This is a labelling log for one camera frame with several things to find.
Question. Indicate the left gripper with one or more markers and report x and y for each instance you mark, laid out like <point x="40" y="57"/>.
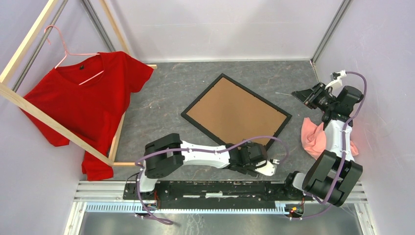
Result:
<point x="249" y="170"/>

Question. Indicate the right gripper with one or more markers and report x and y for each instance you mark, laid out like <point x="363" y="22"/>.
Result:
<point x="318" y="89"/>

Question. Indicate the yellow handled screwdriver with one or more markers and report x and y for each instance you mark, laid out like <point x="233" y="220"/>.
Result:
<point x="283" y="94"/>

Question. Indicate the black picture frame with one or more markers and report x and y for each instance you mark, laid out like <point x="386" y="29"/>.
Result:
<point x="228" y="112"/>

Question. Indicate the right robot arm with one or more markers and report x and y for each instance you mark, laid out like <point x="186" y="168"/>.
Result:
<point x="335" y="172"/>

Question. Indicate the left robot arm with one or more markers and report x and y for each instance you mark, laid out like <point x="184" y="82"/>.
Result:
<point x="165" y="155"/>

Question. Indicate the pink cloth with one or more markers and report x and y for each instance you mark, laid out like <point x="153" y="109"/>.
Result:
<point x="316" y="139"/>

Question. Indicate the red t-shirt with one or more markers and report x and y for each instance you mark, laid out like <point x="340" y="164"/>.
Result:
<point x="93" y="110"/>

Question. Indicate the pink clothes hanger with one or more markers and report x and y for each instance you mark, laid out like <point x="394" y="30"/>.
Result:
<point x="68" y="53"/>

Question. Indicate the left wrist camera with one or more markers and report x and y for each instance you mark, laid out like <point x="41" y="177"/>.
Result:
<point x="267" y="167"/>

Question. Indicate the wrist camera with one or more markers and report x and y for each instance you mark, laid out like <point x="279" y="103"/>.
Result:
<point x="336" y="80"/>
<point x="267" y="167"/>

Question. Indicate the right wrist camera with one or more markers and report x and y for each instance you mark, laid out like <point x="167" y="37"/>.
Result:
<point x="336" y="80"/>

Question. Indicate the white cable duct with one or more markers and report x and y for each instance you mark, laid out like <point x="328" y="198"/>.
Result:
<point x="133" y="207"/>

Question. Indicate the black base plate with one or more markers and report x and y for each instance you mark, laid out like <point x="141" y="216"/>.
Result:
<point x="217" y="194"/>

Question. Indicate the wooden rack frame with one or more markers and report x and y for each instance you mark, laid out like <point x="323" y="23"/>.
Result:
<point x="79" y="39"/>

